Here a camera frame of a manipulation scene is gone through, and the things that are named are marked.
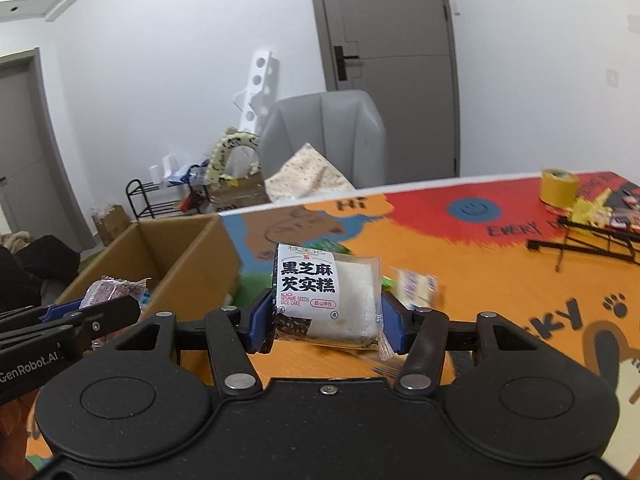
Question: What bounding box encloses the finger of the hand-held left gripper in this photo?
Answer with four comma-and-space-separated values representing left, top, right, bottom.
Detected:
0, 299, 87, 331
0, 294, 142, 348

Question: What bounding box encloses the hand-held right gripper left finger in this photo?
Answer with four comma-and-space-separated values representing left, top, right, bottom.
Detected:
105, 292, 278, 398

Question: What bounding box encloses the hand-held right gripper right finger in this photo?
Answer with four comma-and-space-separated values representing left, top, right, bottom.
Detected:
380, 291, 571, 401

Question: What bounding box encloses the purple snack packet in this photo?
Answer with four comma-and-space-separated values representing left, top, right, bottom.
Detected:
80, 275, 153, 311

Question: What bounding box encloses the white cake packet black label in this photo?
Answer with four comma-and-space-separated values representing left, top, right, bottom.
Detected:
272, 242, 396, 361

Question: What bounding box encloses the brown cardboard box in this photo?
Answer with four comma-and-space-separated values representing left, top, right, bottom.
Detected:
54, 214, 247, 321

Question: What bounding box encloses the long white blue snack packet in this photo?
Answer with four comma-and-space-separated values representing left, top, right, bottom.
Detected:
395, 269, 441, 311

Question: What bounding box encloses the dark cloth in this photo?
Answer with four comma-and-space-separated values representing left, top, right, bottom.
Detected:
0, 235, 82, 311

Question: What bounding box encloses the small cardboard box with bag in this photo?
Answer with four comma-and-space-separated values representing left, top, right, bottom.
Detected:
92, 205, 131, 246

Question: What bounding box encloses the cartoon printed table mat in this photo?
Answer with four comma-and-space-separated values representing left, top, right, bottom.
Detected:
220, 170, 640, 461

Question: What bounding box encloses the printed cardboard box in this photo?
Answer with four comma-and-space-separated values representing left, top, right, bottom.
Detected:
207, 175, 268, 211

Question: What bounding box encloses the black shoe rack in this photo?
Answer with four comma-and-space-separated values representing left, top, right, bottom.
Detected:
125, 178, 193, 221

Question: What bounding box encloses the dotted cream cushion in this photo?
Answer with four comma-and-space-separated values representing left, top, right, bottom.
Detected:
264, 142, 356, 206

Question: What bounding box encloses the grey side door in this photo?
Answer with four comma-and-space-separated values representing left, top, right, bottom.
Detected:
0, 47, 96, 256

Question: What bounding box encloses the blue white bag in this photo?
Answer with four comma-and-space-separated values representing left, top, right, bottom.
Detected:
172, 162, 211, 183

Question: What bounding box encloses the panda print neck pillow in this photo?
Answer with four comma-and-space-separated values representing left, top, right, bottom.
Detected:
204, 129, 263, 186

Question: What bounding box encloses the grey chair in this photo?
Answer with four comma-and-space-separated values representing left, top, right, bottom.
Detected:
257, 90, 388, 196

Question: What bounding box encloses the yellow tape roll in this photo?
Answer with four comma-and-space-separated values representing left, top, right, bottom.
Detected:
540, 169, 581, 208

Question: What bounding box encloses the yellow plastic wrapper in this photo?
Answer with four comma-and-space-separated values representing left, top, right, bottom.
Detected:
572, 187, 613, 226

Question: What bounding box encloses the clear pink plastic wrapper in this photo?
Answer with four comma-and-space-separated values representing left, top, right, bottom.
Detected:
602, 205, 640, 233

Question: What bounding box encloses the white perforated rack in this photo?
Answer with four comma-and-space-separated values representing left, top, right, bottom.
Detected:
232, 49, 276, 133

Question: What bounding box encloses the white bracket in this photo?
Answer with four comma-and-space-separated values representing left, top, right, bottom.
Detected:
149, 155, 181, 183

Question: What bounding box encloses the black wire stand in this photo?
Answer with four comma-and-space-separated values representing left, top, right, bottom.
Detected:
527, 215, 640, 273

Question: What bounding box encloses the black door handle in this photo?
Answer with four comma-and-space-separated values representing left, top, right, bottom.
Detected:
334, 46, 360, 81

